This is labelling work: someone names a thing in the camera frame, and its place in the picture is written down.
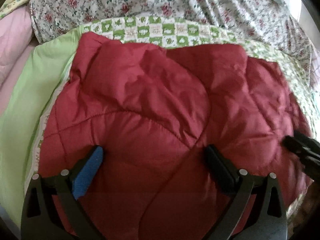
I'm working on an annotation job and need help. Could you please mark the pink quilted blanket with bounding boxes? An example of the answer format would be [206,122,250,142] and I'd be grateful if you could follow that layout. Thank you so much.
[1,5,38,112]

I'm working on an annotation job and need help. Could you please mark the green patterned quilt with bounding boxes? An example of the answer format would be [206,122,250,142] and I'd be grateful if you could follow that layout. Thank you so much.
[1,16,319,226]

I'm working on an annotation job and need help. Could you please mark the red puffer jacket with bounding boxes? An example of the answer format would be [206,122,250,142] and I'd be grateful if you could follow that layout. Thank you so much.
[39,33,311,239]

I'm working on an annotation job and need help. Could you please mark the floral rose bedsheet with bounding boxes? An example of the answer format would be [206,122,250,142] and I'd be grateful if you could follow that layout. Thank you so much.
[29,0,319,89]

